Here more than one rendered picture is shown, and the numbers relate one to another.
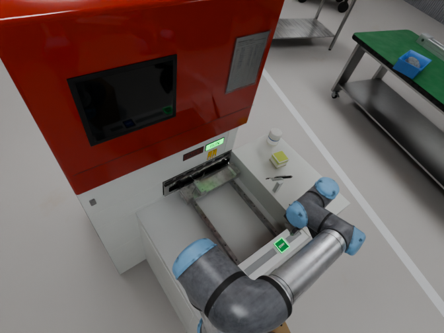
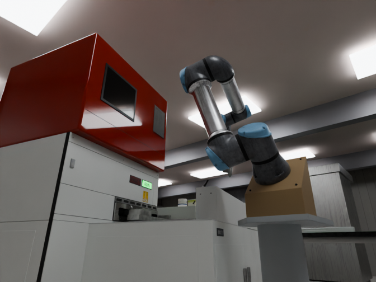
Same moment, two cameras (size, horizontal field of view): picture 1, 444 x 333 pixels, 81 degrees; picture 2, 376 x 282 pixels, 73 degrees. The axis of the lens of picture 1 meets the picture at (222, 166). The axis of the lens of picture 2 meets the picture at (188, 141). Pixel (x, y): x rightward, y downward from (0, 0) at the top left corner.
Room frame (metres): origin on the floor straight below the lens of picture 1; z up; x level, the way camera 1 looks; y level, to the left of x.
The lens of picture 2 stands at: (-0.78, 0.31, 0.73)
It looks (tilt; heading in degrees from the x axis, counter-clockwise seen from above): 22 degrees up; 342
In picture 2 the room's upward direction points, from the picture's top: straight up
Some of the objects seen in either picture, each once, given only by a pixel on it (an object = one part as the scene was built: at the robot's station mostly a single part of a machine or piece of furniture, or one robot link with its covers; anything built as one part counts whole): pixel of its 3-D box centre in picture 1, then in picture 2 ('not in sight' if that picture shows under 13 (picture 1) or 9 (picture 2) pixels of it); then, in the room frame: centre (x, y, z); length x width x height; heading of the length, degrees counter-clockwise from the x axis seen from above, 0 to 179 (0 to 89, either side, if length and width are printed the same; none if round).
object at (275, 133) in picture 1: (273, 137); (182, 205); (1.18, -0.26, 1.01); 0.07 x 0.07 x 0.10
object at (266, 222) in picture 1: (248, 201); not in sight; (0.80, -0.19, 0.84); 0.50 x 0.02 x 0.03; 48
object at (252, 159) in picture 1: (285, 183); (207, 219); (0.95, -0.38, 0.89); 0.62 x 0.35 x 0.14; 48
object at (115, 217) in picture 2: (199, 174); (137, 215); (0.86, 0.12, 0.89); 0.44 x 0.02 x 0.10; 138
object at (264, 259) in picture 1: (258, 265); (225, 210); (0.44, -0.27, 0.89); 0.55 x 0.09 x 0.14; 138
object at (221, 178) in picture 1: (210, 184); (150, 220); (0.84, 0.04, 0.87); 0.36 x 0.08 x 0.03; 138
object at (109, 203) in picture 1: (169, 172); (120, 189); (0.74, 0.25, 1.02); 0.81 x 0.03 x 0.40; 138
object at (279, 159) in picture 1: (279, 160); (194, 204); (1.02, -0.31, 1.00); 0.07 x 0.07 x 0.07; 38
